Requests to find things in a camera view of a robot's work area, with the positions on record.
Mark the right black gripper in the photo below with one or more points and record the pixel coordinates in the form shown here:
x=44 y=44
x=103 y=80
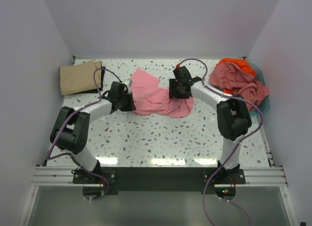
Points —
x=172 y=92

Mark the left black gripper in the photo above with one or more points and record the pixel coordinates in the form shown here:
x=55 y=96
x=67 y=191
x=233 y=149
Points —
x=131 y=106

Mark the light pink t-shirt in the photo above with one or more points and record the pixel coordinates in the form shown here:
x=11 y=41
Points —
x=149 y=98

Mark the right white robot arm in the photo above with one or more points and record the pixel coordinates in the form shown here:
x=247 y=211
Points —
x=233 y=119

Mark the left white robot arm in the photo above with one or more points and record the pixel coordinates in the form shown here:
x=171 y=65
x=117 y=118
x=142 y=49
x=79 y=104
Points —
x=70 y=131

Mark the folded black t-shirt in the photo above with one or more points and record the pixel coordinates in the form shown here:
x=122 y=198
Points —
x=101 y=83

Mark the dusty pink crumpled t-shirt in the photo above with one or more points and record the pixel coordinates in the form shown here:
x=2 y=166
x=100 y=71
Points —
x=255 y=92

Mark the folded beige t-shirt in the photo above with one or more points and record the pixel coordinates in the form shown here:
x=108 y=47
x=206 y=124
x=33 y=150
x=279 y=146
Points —
x=76 y=79

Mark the orange crumpled t-shirt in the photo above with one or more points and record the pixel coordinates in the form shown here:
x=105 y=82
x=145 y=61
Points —
x=231 y=75

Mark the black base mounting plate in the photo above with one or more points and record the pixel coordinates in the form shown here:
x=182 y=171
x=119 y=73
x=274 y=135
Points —
x=114 y=180

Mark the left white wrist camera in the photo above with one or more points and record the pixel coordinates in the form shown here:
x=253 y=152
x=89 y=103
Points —
x=128 y=83

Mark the aluminium rail frame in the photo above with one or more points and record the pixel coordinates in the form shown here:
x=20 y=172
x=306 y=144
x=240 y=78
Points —
x=272 y=176

